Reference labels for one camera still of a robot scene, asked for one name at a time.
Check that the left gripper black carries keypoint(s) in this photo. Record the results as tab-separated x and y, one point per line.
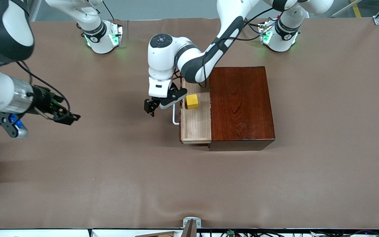
151	104

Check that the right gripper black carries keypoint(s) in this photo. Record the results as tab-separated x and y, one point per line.
42	99

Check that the yellow block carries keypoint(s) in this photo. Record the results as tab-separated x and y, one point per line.
191	102

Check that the brown table cover sheet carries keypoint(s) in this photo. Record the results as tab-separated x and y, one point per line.
143	184

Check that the dark brown wooden cabinet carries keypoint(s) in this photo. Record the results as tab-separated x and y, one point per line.
242	108

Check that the light wooden board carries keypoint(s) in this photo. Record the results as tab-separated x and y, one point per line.
156	234

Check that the green connector plug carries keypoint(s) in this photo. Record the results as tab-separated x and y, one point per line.
231	232

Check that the yellow floor tape strip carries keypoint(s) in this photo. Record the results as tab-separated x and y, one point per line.
356	10

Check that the grey vertical frame post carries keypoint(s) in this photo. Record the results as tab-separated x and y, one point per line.
36	10

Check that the grey metal mount bracket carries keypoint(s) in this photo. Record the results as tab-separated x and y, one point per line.
192	225

